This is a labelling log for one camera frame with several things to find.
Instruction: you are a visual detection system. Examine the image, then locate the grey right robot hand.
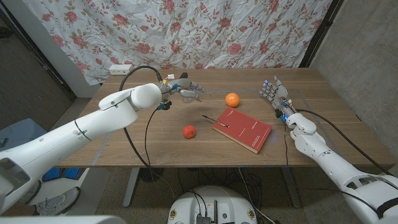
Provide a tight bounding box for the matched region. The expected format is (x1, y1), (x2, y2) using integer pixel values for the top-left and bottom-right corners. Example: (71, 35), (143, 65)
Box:
(259, 75), (295, 114)

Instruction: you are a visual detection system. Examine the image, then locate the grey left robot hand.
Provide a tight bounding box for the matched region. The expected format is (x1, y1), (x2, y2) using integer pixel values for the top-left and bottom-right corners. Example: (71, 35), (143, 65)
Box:
(164, 78), (205, 103)

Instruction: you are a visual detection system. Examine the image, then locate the black mechanical pencil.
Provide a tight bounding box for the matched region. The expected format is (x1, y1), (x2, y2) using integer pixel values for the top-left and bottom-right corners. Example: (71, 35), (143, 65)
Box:
(201, 114), (231, 129)

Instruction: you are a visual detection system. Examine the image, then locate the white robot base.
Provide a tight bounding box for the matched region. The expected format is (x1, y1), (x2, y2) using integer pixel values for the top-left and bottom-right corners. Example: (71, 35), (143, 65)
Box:
(167, 185), (258, 224)

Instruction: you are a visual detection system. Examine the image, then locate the red notebook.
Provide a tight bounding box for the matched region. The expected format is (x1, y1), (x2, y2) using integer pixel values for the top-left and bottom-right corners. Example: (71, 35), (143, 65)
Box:
(212, 106), (273, 155)

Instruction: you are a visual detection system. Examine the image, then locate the orange fruit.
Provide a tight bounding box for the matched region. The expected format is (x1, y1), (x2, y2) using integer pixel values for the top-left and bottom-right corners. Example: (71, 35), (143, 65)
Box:
(225, 92), (241, 108)

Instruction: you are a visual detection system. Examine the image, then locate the red ball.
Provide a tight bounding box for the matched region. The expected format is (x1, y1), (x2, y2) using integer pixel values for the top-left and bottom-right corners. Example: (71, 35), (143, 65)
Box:
(182, 124), (197, 139)

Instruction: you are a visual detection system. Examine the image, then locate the floral fabric backdrop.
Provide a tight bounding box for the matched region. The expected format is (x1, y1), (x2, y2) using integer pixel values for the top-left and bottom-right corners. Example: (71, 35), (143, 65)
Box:
(21, 0), (333, 86)

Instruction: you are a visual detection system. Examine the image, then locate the white power strip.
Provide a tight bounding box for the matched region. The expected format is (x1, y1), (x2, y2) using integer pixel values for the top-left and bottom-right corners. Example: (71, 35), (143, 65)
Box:
(108, 63), (134, 76)

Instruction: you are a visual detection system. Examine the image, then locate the black backdrop pole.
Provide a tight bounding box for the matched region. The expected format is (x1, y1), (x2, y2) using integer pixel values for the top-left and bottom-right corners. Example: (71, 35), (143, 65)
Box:
(298, 0), (345, 68)

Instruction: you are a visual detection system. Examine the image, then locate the black round floor fan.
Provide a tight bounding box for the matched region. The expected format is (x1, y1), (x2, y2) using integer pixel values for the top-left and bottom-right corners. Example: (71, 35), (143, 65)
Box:
(138, 167), (165, 183)

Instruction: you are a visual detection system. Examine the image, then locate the metal table leg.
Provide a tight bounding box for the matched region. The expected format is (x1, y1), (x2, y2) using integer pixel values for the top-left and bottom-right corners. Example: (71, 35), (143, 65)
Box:
(123, 167), (141, 208)
(281, 166), (302, 208)

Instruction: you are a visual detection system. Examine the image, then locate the blue black floor object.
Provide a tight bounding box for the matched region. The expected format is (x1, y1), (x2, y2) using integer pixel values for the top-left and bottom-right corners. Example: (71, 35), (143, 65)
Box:
(42, 167), (88, 183)

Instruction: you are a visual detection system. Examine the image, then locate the blue storage bin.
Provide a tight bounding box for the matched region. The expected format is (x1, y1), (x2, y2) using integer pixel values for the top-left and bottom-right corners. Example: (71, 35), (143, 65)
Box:
(0, 118), (41, 152)

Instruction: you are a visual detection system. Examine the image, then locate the person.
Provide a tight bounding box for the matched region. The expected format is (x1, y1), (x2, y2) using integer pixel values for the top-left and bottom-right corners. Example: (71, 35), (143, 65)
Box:
(0, 186), (81, 217)

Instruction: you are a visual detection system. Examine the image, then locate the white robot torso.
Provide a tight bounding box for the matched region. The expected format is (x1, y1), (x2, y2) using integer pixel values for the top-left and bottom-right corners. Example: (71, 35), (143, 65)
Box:
(0, 215), (127, 224)

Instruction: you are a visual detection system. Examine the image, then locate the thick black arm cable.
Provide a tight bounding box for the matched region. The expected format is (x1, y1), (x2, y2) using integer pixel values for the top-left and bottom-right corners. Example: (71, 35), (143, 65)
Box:
(295, 108), (394, 177)
(119, 65), (175, 202)

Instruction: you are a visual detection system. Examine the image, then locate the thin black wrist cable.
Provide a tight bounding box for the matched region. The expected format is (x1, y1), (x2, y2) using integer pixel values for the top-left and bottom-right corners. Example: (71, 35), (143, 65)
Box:
(144, 107), (161, 170)
(282, 122), (290, 166)

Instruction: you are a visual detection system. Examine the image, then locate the white floor cable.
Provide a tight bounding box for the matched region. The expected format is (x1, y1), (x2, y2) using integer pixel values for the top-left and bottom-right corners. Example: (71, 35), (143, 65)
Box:
(238, 167), (276, 224)

